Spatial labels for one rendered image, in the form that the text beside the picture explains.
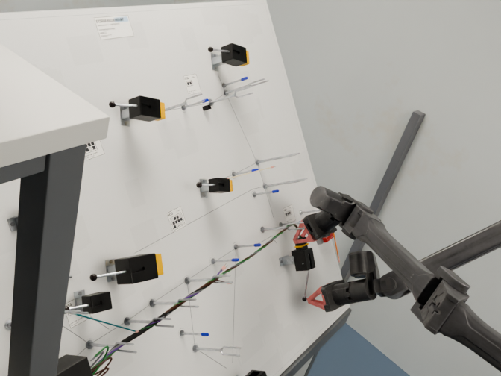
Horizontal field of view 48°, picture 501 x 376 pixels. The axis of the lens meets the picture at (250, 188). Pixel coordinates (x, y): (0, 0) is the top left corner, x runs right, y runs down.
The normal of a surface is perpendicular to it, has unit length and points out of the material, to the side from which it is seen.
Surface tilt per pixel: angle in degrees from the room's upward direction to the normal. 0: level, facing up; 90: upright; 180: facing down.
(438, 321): 67
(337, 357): 0
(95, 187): 51
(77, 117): 0
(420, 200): 90
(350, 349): 0
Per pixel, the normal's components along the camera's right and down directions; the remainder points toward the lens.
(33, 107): 0.26, -0.82
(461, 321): -0.51, -0.10
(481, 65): -0.67, 0.22
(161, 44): 0.76, -0.13
